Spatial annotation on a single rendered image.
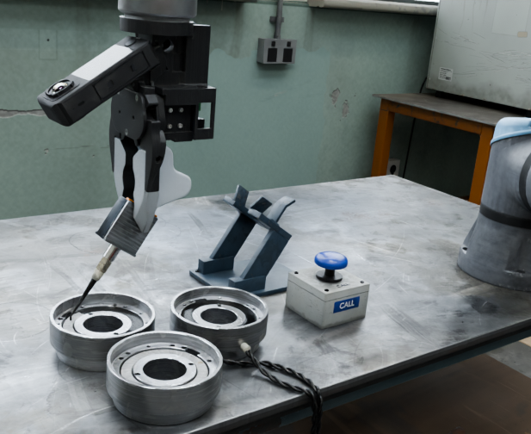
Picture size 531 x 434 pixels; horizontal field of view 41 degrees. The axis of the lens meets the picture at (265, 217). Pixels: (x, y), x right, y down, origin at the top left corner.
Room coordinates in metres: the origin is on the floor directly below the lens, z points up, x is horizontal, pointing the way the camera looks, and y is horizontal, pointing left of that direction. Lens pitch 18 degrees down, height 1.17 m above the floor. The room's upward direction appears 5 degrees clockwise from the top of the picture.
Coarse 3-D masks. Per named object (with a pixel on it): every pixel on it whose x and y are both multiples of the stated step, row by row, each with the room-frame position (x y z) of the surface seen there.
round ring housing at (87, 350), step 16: (64, 304) 0.67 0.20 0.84; (96, 304) 0.69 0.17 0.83; (112, 304) 0.70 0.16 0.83; (128, 304) 0.70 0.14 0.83; (144, 304) 0.69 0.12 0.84; (64, 320) 0.65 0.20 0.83; (80, 320) 0.65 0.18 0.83; (96, 320) 0.67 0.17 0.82; (112, 320) 0.67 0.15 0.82; (128, 320) 0.66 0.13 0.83; (144, 320) 0.67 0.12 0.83; (64, 336) 0.61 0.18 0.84; (80, 336) 0.60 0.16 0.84; (96, 336) 0.60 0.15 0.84; (112, 336) 0.61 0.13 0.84; (128, 336) 0.61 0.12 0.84; (64, 352) 0.61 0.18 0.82; (80, 352) 0.60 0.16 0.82; (96, 352) 0.60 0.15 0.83; (80, 368) 0.61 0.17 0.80; (96, 368) 0.61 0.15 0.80
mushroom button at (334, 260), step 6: (318, 252) 0.80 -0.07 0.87; (324, 252) 0.80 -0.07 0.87; (330, 252) 0.80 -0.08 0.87; (336, 252) 0.80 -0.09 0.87; (318, 258) 0.78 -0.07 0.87; (324, 258) 0.78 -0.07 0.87; (330, 258) 0.78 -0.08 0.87; (336, 258) 0.78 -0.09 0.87; (342, 258) 0.78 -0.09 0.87; (318, 264) 0.78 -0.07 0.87; (324, 264) 0.77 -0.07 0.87; (330, 264) 0.77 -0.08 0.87; (336, 264) 0.77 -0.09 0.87; (342, 264) 0.77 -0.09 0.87; (324, 270) 0.79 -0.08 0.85; (330, 270) 0.78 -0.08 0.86
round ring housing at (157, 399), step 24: (144, 336) 0.62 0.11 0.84; (168, 336) 0.62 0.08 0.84; (192, 336) 0.62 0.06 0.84; (120, 360) 0.58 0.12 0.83; (144, 360) 0.59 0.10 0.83; (168, 360) 0.59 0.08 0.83; (216, 360) 0.59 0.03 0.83; (120, 384) 0.53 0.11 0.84; (144, 384) 0.55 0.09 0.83; (168, 384) 0.55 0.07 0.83; (192, 384) 0.53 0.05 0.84; (216, 384) 0.56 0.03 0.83; (120, 408) 0.54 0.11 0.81; (144, 408) 0.52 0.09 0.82; (168, 408) 0.52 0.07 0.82; (192, 408) 0.53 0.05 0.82
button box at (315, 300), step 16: (288, 272) 0.80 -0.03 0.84; (304, 272) 0.80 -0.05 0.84; (320, 272) 0.79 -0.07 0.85; (336, 272) 0.80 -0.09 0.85; (288, 288) 0.79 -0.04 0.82; (304, 288) 0.77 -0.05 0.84; (320, 288) 0.75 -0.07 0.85; (336, 288) 0.76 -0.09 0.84; (352, 288) 0.77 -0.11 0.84; (368, 288) 0.78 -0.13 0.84; (288, 304) 0.79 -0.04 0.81; (304, 304) 0.77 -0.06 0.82; (320, 304) 0.75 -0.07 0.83; (336, 304) 0.75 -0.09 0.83; (352, 304) 0.77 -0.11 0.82; (320, 320) 0.74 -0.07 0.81; (336, 320) 0.75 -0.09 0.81; (352, 320) 0.77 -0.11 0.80
